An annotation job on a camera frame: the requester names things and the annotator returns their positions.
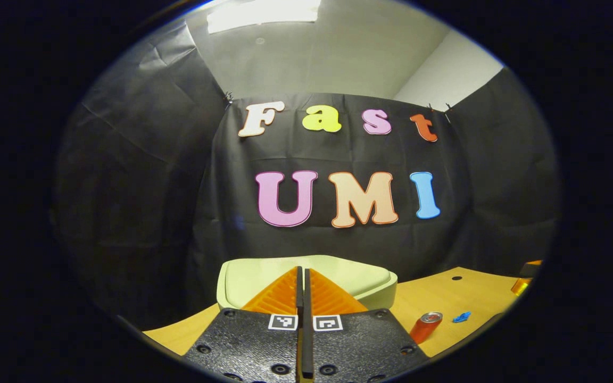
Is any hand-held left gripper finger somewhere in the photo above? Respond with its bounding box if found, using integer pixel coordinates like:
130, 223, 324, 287
304, 268, 430, 383
183, 266, 304, 383

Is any green desktop garbage bin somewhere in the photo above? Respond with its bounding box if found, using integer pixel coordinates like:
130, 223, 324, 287
216, 255, 399, 312

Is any red pop can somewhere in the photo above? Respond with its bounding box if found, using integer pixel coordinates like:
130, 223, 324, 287
409, 312, 443, 345

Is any wooden desktop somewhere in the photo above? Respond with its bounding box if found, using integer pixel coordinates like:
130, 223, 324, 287
142, 266, 523, 383

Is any black backdrop cloth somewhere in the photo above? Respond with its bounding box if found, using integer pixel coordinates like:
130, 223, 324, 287
54, 21, 560, 330

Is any ceiling light panel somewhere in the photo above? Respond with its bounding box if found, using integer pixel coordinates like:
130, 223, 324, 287
206, 0, 322, 34

